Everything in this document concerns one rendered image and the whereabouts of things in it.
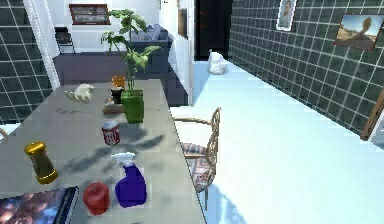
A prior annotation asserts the wicker chair with patterned cushion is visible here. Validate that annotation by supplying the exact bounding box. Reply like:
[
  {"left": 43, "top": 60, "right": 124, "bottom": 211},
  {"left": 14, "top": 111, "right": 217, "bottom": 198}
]
[{"left": 172, "top": 106, "right": 222, "bottom": 212}]

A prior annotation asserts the white bag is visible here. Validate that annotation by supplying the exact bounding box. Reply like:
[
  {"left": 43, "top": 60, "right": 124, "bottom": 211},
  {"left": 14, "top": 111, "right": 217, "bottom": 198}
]
[{"left": 207, "top": 49, "right": 228, "bottom": 76}]

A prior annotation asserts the house plant in green pot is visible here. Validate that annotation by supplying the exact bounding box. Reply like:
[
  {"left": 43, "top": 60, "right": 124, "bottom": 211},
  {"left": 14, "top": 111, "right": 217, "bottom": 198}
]
[{"left": 100, "top": 8, "right": 162, "bottom": 125}]

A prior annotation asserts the brown flat board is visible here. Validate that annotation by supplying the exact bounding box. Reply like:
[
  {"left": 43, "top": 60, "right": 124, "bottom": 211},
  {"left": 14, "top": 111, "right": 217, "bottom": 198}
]
[{"left": 101, "top": 103, "right": 127, "bottom": 115}]

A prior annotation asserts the orange cup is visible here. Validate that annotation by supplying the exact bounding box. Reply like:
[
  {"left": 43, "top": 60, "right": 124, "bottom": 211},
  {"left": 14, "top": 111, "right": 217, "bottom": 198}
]
[{"left": 111, "top": 75, "right": 126, "bottom": 89}]

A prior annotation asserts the red and white can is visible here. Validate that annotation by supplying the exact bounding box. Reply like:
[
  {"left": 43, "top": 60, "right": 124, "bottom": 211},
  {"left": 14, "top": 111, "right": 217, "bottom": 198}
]
[{"left": 101, "top": 120, "right": 121, "bottom": 147}]

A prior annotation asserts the blue grey heap of cloth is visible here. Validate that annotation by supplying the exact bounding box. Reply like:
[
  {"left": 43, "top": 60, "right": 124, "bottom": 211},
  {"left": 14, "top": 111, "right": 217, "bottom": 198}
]
[{"left": 132, "top": 23, "right": 170, "bottom": 42}]

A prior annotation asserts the blue spray bottle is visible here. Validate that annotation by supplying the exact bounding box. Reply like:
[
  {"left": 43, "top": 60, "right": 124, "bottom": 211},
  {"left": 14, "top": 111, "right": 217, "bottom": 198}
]
[{"left": 110, "top": 152, "right": 148, "bottom": 209}]

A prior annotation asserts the cream crumpled cloth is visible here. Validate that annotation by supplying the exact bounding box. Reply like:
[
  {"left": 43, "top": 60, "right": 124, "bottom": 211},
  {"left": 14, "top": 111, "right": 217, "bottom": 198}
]
[{"left": 64, "top": 83, "right": 96, "bottom": 104}]

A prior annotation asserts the grey dining table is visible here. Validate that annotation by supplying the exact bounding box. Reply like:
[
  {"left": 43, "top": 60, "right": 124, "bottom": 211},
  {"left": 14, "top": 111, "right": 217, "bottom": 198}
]
[{"left": 0, "top": 79, "right": 207, "bottom": 224}]

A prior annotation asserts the red apple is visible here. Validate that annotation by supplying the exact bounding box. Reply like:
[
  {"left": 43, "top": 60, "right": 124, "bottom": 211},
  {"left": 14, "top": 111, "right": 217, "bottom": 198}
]
[{"left": 82, "top": 181, "right": 111, "bottom": 216}]

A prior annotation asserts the white framed portrait picture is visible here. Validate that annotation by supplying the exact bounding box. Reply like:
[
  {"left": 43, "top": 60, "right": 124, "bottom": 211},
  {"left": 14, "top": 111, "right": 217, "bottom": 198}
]
[{"left": 275, "top": 0, "right": 298, "bottom": 32}]

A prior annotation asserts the black chair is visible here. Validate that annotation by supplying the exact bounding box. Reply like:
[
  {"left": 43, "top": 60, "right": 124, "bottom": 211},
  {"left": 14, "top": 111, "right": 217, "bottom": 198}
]
[{"left": 54, "top": 26, "right": 76, "bottom": 55}]

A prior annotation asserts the gold pepper mill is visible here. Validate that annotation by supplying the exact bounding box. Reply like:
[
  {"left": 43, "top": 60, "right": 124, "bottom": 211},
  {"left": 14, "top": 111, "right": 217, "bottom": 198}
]
[{"left": 23, "top": 141, "right": 59, "bottom": 185}]

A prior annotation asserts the colourful book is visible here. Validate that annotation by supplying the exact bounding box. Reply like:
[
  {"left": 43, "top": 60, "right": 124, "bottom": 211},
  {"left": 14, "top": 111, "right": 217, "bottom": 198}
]
[{"left": 0, "top": 186, "right": 80, "bottom": 224}]

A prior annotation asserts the landscape picture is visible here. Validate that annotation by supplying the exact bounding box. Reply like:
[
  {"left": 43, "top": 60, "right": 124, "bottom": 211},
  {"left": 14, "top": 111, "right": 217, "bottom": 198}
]
[{"left": 333, "top": 13, "right": 384, "bottom": 52}]

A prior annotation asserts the brown framed wall picture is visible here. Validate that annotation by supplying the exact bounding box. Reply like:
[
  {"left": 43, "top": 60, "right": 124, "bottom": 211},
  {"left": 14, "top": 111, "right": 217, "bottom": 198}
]
[{"left": 68, "top": 3, "right": 112, "bottom": 26}]

